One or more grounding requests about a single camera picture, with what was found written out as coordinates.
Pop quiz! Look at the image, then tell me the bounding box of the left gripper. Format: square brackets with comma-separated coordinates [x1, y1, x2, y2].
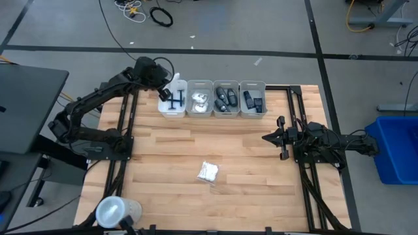
[133, 57, 172, 102]

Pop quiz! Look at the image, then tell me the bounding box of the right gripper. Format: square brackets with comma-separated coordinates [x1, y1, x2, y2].
[262, 116, 290, 161]

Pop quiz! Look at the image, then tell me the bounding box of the white opaque storage bin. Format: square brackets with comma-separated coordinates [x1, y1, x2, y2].
[157, 79, 188, 118]

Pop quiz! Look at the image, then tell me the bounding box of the translucent grey storage bin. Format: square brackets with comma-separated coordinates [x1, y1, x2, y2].
[185, 80, 214, 118]
[239, 80, 267, 119]
[212, 80, 242, 119]

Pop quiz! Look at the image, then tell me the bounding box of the black desk leg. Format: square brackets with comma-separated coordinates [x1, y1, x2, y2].
[26, 133, 89, 208]

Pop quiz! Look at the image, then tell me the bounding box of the blue plastic tote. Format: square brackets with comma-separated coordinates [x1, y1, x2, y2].
[364, 116, 418, 185]

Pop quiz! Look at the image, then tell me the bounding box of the grey desk foot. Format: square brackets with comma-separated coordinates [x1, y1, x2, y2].
[376, 103, 418, 114]

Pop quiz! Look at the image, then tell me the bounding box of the black desk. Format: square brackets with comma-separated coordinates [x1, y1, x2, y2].
[0, 64, 70, 155]

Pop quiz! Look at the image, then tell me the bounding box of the grey desk base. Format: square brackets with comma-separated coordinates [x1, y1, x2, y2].
[346, 0, 415, 29]

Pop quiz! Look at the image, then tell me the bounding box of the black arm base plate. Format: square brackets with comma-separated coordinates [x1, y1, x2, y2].
[86, 135, 135, 161]
[293, 140, 344, 165]

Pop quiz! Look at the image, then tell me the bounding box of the long black floor cable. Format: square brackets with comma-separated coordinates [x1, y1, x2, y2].
[0, 195, 82, 234]
[97, 0, 141, 63]

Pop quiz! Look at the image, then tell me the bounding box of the black aluminium table frame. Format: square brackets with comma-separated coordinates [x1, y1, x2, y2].
[73, 81, 362, 235]

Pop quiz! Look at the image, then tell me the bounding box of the black coiled cable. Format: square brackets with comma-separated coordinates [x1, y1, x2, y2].
[149, 7, 174, 28]

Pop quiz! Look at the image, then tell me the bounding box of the white cable bundle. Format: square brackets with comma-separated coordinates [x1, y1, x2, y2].
[114, 0, 147, 24]

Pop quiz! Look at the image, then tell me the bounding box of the yellow floor cable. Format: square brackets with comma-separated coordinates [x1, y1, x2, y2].
[345, 0, 373, 33]
[0, 55, 102, 119]

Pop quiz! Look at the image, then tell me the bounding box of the black cable bundle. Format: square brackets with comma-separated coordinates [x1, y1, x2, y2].
[394, 25, 418, 57]

